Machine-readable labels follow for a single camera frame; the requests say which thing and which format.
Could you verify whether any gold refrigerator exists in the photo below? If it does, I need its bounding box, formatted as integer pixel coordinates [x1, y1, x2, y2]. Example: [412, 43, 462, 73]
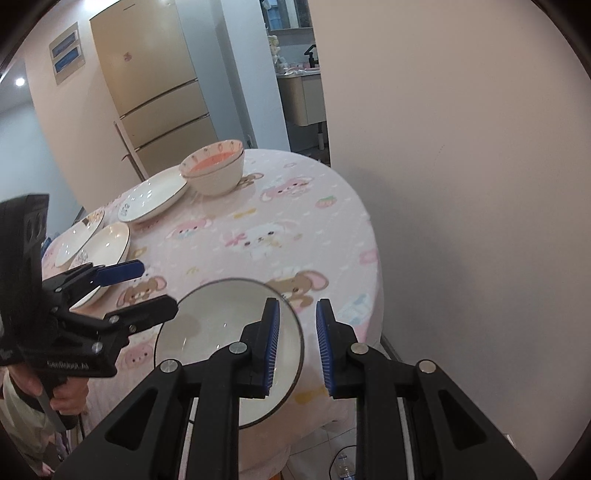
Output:
[89, 0, 220, 181]

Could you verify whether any framed wall picture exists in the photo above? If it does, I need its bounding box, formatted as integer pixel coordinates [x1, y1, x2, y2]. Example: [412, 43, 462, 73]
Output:
[48, 21, 87, 86]

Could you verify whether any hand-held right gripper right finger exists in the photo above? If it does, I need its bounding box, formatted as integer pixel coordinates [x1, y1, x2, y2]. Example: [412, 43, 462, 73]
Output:
[315, 298, 539, 480]

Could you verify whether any beige vanity cabinet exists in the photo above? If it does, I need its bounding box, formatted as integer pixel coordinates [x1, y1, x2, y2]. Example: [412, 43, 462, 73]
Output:
[277, 71, 326, 127]

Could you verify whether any white bowl with black rim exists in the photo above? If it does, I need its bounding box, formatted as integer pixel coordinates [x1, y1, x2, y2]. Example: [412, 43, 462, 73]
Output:
[153, 278, 305, 431]

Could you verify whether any white plate with black rim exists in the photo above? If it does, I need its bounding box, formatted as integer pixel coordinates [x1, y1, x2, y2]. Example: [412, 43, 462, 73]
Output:
[117, 167, 189, 225]

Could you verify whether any mirror cabinet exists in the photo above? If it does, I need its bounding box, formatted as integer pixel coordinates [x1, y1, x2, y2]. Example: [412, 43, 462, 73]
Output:
[261, 0, 312, 31]

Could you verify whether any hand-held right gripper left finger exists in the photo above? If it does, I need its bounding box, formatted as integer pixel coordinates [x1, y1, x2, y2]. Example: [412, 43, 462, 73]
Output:
[52, 298, 281, 480]

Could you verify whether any pink printed tablecloth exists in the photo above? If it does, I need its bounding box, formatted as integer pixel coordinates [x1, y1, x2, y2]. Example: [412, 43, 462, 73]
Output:
[41, 148, 385, 480]

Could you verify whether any person's beige clothing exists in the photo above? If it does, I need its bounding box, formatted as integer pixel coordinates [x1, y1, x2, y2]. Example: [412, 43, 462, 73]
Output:
[0, 369, 61, 476]

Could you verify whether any cream ribbed bowl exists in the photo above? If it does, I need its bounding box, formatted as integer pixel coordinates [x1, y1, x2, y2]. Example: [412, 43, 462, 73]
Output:
[181, 150, 246, 197]

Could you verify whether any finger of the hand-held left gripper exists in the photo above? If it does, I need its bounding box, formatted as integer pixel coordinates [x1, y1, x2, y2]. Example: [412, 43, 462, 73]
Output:
[42, 260, 145, 311]
[58, 295, 179, 355]

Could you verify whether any white plate with grey print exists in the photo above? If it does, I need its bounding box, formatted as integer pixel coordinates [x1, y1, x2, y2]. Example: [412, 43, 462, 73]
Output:
[68, 223, 131, 278]

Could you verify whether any white cartoon animal plate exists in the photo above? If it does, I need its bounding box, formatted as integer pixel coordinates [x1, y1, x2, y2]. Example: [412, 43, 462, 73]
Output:
[54, 208, 106, 268]

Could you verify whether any person's left hand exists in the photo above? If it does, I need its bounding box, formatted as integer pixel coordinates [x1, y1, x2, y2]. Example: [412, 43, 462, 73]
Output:
[9, 367, 89, 417]

